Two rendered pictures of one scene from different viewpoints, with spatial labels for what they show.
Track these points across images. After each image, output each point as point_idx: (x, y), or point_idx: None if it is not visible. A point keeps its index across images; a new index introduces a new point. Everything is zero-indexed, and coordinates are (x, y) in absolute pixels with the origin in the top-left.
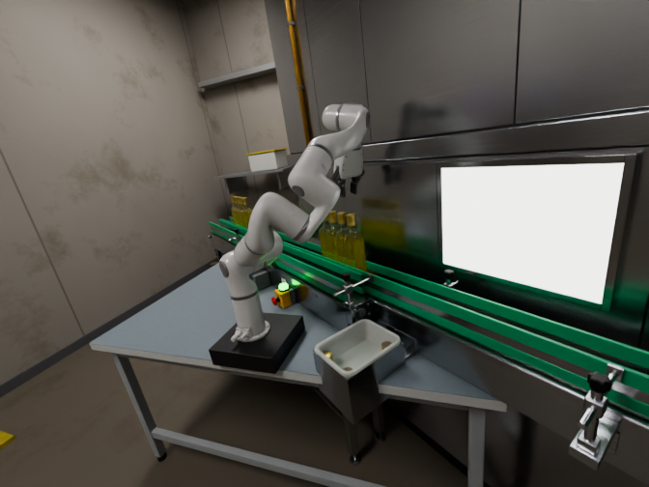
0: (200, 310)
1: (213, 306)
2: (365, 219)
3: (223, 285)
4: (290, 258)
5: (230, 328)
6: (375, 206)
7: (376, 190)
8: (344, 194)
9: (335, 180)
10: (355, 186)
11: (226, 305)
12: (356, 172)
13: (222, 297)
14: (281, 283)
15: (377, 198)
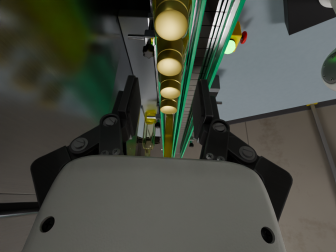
0: (271, 82)
1: (261, 79)
2: (88, 31)
3: (224, 101)
4: (216, 73)
5: (298, 34)
6: (44, 16)
7: (5, 54)
8: (206, 87)
9: (271, 168)
10: (129, 101)
11: (255, 73)
12: (118, 181)
13: (242, 87)
14: (229, 52)
15: (19, 24)
